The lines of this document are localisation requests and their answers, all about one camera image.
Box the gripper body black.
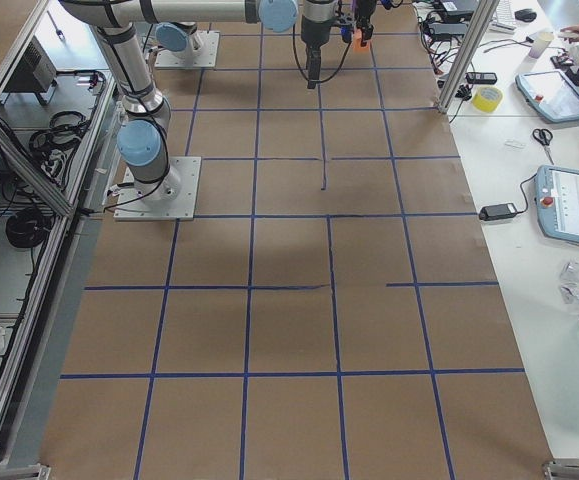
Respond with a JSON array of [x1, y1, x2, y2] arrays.
[[306, 45, 321, 81], [357, 0, 373, 30]]

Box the orange foam block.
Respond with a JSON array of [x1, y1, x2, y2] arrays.
[[352, 29, 371, 52]]

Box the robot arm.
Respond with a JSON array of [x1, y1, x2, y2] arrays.
[[155, 1, 377, 56], [61, 1, 336, 210]]

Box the black remote device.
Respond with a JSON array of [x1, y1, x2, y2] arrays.
[[465, 71, 498, 85]]

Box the yellow tape roll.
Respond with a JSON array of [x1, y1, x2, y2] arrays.
[[472, 85, 503, 113]]

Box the computer mouse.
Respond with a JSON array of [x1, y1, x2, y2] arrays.
[[514, 8, 537, 23]]

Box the translucent plastic cup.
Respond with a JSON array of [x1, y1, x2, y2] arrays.
[[527, 31, 554, 59]]

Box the far teach pendant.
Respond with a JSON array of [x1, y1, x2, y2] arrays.
[[515, 70, 579, 123]]

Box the teach pendant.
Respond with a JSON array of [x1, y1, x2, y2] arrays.
[[534, 165, 579, 244], [515, 70, 579, 123]]

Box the black scissors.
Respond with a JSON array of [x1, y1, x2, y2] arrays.
[[532, 128, 554, 165]]

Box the black power adapter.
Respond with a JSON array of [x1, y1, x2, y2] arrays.
[[478, 203, 519, 221]]

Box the near teach pendant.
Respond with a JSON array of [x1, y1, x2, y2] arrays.
[[534, 165, 579, 244]]

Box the grey electronics box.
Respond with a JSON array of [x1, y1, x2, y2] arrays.
[[3, 37, 57, 106]]

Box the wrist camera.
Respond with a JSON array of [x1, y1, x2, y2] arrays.
[[333, 12, 354, 44]]

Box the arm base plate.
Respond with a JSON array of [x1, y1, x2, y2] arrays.
[[113, 156, 202, 221], [155, 25, 220, 69]]

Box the aluminium frame post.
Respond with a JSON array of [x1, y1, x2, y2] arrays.
[[437, 0, 499, 114]]

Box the aluminium cage frame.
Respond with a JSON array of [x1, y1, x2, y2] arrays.
[[0, 1, 115, 458]]

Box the coiled black cable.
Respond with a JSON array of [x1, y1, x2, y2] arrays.
[[5, 207, 46, 250]]

